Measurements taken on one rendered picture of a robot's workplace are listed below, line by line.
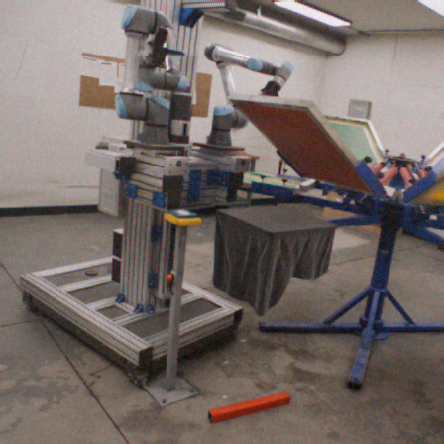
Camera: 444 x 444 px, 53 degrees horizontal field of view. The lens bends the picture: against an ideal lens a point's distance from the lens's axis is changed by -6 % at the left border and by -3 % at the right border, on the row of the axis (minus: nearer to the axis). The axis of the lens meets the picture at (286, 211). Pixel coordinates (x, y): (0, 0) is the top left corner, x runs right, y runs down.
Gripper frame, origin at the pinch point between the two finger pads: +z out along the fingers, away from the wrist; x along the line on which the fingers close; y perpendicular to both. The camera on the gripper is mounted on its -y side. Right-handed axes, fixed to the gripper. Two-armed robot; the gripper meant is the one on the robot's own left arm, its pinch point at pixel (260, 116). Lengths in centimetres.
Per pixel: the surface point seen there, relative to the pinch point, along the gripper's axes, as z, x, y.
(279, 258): 64, 48, -19
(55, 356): 173, -44, 2
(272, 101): 5.1, 32.9, 22.9
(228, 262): 77, 19, -18
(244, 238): 64, 31, -9
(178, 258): 89, 17, 9
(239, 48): -208, -353, -159
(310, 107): 5, 57, 21
